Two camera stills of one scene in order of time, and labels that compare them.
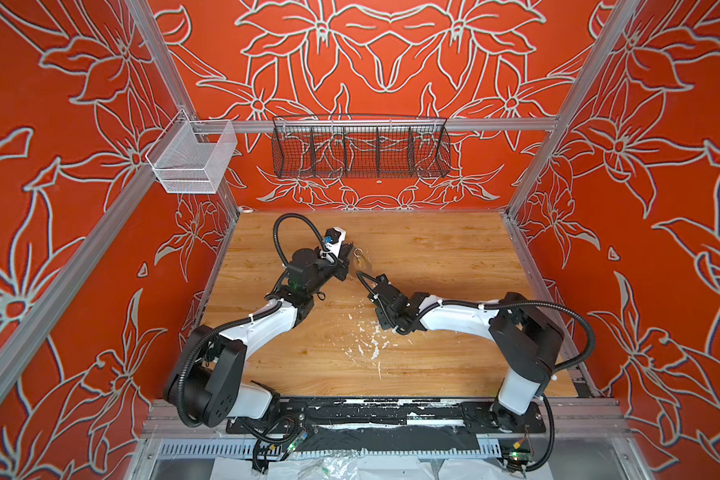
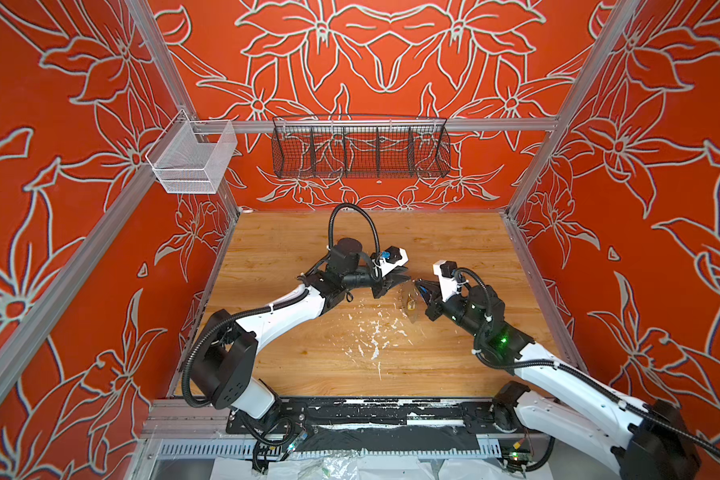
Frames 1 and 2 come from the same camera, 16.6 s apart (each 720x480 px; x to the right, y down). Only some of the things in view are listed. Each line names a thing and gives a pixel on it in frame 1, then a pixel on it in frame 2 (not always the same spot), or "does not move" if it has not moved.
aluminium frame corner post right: x=618 y=21 does not move
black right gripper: x=384 y=325 to x=433 y=289
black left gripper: x=340 y=264 to x=387 y=282
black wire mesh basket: x=360 y=146 does not move
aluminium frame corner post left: x=150 y=29 does not move
